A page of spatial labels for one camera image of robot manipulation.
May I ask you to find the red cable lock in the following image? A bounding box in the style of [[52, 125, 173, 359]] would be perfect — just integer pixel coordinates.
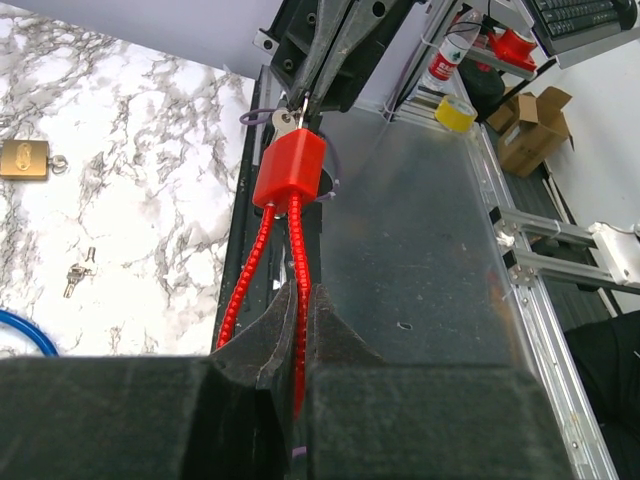
[[215, 128, 329, 419]]

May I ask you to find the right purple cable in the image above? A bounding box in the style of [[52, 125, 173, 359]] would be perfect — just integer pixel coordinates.
[[239, 107, 346, 204]]

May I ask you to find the black keyboard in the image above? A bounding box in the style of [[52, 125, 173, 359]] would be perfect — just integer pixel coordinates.
[[524, 0, 639, 56]]

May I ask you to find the yellow tape roll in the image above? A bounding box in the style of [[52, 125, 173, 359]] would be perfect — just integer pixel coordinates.
[[434, 95, 478, 133]]

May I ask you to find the blue cable lock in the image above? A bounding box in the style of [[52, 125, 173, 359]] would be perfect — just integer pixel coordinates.
[[0, 310, 59, 357]]

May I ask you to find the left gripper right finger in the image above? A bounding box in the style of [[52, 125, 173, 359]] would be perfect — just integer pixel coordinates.
[[304, 285, 573, 479]]

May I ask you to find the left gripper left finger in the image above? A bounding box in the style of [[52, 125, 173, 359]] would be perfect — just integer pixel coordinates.
[[1, 283, 297, 479]]

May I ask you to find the clear plastic water bottle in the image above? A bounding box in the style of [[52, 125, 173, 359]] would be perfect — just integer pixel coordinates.
[[420, 9, 484, 92]]

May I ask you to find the aluminium frame profile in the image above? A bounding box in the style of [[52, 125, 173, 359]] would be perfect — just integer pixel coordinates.
[[381, 1, 618, 479]]

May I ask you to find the silver key bunch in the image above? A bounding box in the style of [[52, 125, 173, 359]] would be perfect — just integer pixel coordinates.
[[63, 247, 97, 299], [271, 94, 309, 143]]

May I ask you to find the cardboard box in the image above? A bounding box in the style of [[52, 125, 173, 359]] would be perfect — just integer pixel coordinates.
[[488, 86, 575, 177]]

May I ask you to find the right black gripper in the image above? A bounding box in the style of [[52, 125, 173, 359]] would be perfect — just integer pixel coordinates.
[[253, 0, 426, 115]]

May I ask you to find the red spool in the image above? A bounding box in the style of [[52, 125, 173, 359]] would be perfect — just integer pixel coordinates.
[[488, 29, 537, 72]]

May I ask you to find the brass padlock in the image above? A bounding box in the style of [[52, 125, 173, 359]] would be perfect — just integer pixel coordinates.
[[1, 139, 49, 181]]

